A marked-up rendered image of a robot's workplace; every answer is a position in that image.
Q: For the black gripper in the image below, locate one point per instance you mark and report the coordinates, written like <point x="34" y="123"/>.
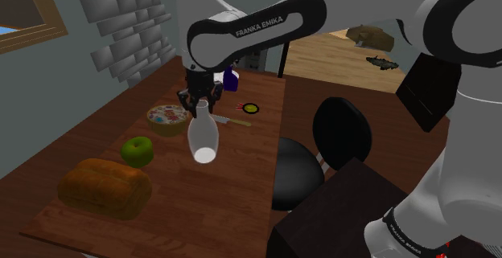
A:
<point x="199" y="81"/>

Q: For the white glass bottle vase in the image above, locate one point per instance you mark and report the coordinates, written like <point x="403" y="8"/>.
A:
<point x="202" y="133"/>

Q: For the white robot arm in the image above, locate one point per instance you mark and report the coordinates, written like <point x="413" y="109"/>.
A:
<point x="451" y="194"/>

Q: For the blue spray bottle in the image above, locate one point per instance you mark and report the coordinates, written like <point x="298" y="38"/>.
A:
<point x="231" y="81"/>

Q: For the yellow round thing, red end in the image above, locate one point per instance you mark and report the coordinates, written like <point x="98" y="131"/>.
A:
<point x="250" y="108"/>

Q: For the green apple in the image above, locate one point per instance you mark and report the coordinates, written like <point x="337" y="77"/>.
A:
<point x="137" y="151"/>

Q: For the black round chair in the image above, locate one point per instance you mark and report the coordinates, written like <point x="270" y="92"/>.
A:
<point x="298" y="175"/>

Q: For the brown bread loaf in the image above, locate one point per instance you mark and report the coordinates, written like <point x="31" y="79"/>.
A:
<point x="104" y="188"/>

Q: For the wooden framed window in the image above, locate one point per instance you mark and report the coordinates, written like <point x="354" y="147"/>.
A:
<point x="51" y="22"/>

